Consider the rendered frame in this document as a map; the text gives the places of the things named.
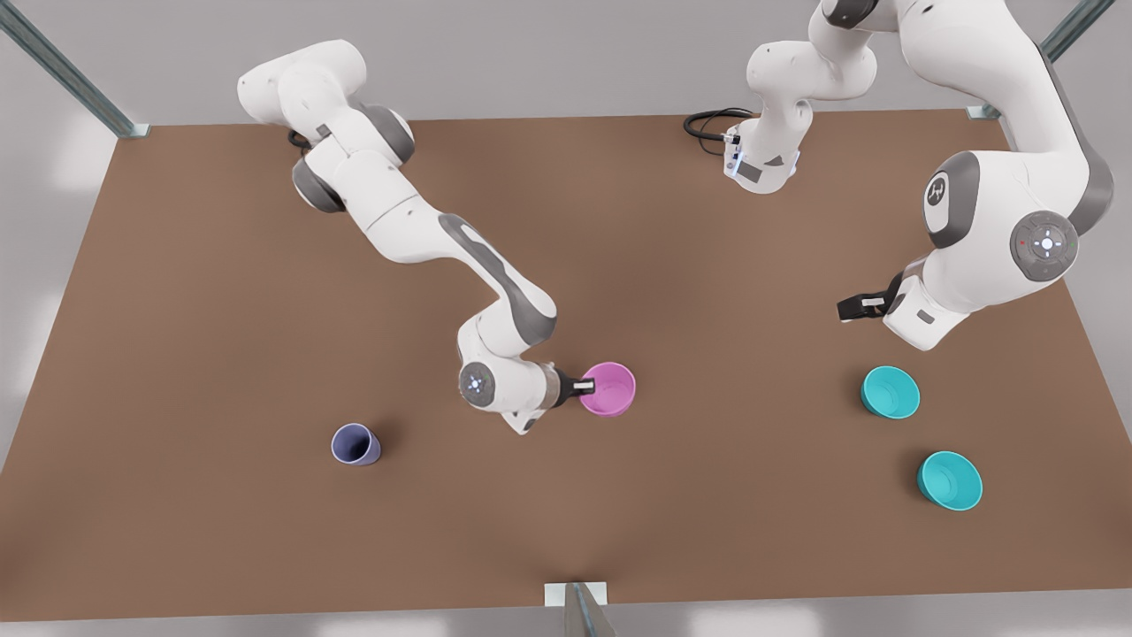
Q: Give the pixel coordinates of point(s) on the pink bowl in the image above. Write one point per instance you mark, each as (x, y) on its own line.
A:
(610, 391)

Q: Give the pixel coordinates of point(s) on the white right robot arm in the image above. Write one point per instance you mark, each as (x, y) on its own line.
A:
(398, 221)

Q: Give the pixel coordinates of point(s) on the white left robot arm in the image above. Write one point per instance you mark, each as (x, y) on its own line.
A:
(999, 195)

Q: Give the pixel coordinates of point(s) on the teal bowl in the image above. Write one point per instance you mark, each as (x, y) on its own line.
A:
(891, 393)
(951, 480)

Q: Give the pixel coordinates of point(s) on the blue-purple cup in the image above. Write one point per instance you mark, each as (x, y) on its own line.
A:
(354, 444)

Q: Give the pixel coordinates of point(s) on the silver frame post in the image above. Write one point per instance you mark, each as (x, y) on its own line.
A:
(1052, 49)
(66, 71)
(579, 610)

